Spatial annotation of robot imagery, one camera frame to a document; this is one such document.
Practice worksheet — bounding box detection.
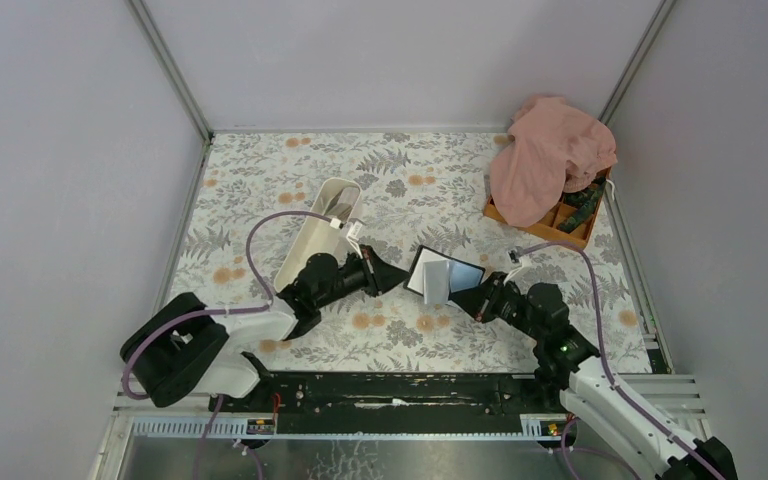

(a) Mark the cream plastic oblong tray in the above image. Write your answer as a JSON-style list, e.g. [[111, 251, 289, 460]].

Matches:
[[273, 177, 362, 292]]

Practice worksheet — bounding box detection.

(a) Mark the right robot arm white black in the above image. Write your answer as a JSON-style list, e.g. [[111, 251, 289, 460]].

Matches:
[[449, 273, 737, 479]]

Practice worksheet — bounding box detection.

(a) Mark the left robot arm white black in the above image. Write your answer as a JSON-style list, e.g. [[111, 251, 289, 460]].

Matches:
[[120, 245, 410, 408]]

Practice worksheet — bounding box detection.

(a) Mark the floral patterned table mat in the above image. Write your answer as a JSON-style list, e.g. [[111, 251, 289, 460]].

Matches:
[[150, 131, 654, 374]]

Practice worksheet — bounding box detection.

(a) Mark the wooden organizer box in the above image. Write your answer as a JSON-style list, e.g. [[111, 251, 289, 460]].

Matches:
[[517, 167, 612, 248]]

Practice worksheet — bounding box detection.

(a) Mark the pink cloth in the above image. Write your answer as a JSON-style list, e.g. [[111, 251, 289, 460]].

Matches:
[[489, 95, 618, 227]]

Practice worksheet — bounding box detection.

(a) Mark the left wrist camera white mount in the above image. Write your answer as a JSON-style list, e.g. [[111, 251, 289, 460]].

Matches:
[[342, 218, 365, 256]]

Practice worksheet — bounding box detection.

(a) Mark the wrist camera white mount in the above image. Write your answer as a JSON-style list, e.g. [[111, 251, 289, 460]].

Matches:
[[342, 218, 365, 256], [504, 250, 532, 284]]

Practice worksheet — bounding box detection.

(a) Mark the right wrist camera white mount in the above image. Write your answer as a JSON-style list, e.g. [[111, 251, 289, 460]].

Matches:
[[504, 250, 532, 284]]

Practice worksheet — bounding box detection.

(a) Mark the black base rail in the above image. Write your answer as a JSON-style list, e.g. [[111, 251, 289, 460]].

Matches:
[[209, 371, 572, 437]]

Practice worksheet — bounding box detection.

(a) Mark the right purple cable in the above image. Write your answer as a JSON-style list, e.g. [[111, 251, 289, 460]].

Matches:
[[509, 240, 730, 480]]

